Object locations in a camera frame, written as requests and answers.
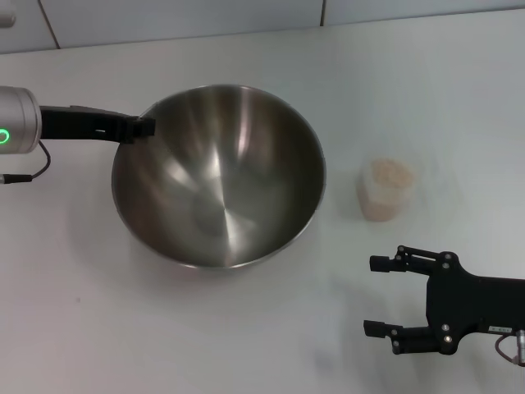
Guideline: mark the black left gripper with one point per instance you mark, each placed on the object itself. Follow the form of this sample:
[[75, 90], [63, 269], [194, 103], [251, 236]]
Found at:
[[78, 123]]

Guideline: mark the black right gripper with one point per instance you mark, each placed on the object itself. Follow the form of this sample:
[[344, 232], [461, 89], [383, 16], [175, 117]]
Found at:
[[463, 303]]

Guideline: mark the stainless steel mixing bowl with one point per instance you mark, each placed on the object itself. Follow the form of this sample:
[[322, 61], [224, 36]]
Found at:
[[221, 180]]

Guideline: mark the clear plastic cup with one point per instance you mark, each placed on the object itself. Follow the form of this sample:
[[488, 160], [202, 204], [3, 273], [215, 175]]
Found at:
[[379, 207]]

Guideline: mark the white rice grains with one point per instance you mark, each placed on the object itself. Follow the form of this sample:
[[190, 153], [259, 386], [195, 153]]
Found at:
[[391, 172]]

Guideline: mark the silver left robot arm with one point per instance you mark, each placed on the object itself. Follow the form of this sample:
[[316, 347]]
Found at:
[[20, 115]]

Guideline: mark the pale grey rounded object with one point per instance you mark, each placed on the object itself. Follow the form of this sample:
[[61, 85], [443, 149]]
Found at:
[[6, 12]]

